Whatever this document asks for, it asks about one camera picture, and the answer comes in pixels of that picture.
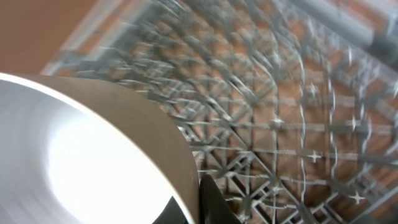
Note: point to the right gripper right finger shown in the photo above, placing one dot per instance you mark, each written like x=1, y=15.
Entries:
x=213, y=207

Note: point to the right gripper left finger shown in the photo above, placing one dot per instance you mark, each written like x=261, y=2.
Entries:
x=171, y=214

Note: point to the grey bowl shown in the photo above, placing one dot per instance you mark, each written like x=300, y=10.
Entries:
x=76, y=150

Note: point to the grey dishwasher rack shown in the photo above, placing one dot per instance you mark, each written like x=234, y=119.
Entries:
x=291, y=106

